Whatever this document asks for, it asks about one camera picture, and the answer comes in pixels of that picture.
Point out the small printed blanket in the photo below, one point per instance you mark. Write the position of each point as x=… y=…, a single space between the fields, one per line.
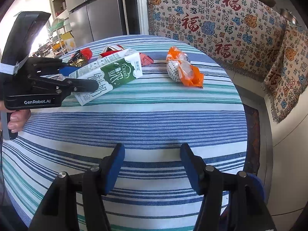
x=288 y=77

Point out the red foil wrapper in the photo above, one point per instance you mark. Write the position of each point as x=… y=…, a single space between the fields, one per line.
x=86 y=52

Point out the gold black foil wrapper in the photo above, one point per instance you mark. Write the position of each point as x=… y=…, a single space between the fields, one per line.
x=77 y=59

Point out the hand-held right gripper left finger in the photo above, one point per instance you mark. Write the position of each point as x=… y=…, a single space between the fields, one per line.
x=113 y=170

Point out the person's left hand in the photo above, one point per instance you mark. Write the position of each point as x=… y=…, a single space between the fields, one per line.
x=18 y=121

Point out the green white milk carton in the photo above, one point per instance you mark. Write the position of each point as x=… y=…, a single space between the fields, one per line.
x=115 y=74

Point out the white storage rack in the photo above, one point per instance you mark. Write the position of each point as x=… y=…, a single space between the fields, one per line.
x=48 y=50

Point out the grey refrigerator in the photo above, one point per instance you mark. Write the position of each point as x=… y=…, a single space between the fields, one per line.
x=101 y=16

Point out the small red wrapper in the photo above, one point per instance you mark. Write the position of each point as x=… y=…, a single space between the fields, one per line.
x=145 y=59

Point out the black door frame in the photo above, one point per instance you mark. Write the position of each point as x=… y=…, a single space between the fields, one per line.
x=131 y=4

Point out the green plastic basin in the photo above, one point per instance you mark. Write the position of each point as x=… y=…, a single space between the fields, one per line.
x=57 y=24

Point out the white base cabinet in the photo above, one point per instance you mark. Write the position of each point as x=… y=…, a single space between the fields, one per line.
x=288 y=173

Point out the round striped table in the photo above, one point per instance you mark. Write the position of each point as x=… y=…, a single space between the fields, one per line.
x=144 y=120

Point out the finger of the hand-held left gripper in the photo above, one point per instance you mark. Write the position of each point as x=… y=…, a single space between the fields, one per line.
x=68 y=70
x=81 y=85

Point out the blue plastic waste basket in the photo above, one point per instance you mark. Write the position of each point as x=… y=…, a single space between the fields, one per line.
x=257 y=186

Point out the yellow cardboard box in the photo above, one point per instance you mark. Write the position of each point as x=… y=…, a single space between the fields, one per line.
x=68 y=39

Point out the large printed blanket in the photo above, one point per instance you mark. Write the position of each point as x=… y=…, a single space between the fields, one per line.
x=216 y=28

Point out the orange bun bag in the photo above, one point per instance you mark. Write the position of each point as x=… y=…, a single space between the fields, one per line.
x=192 y=77

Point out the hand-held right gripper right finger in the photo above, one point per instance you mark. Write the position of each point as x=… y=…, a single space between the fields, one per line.
x=192 y=170

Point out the steel pot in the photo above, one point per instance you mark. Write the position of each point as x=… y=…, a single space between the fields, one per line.
x=290 y=15

